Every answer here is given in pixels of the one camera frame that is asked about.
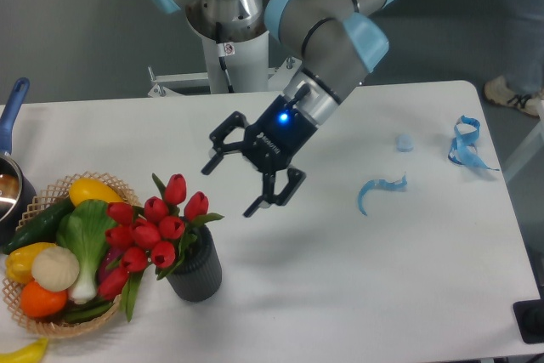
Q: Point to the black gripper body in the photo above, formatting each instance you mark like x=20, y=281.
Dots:
x=275, y=138

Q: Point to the tangled blue tape strip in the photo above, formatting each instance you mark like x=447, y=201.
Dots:
x=463, y=150

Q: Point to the yellow banana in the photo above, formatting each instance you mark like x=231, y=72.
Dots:
x=31, y=353

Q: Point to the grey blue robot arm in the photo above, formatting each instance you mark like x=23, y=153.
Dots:
x=338, y=46

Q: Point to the small blue tape piece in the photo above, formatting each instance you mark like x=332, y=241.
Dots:
x=404, y=143

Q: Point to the yellow squash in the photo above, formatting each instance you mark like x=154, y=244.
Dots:
x=91, y=189

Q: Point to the white frame at right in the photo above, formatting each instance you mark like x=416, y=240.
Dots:
x=526, y=150

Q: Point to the purple sweet potato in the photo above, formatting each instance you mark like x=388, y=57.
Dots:
x=104, y=269

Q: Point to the green cucumber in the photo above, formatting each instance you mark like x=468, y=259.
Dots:
x=40, y=228

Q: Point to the green bok choy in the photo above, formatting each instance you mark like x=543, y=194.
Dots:
x=83, y=233

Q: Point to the woven wicker basket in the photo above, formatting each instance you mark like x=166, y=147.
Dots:
x=53, y=326

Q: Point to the person's sneaker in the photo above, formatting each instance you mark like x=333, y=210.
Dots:
x=498, y=93

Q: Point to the blue handled saucepan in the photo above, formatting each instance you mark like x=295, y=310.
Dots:
x=16, y=190

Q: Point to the black device at edge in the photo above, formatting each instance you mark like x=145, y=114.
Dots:
x=529, y=317

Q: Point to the red tulip bouquet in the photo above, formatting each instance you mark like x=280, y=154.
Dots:
x=157, y=235

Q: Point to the green bean pods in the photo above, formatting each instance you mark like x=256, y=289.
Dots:
x=87, y=312

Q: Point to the dark grey ribbed vase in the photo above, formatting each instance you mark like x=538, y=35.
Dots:
x=200, y=275

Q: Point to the yellow bell pepper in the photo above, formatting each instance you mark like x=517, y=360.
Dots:
x=19, y=262

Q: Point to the orange fruit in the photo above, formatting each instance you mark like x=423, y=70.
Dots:
x=38, y=302

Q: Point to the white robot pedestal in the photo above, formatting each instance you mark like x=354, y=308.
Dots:
x=235, y=43

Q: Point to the white garlic bulb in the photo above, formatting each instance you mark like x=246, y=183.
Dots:
x=55, y=269

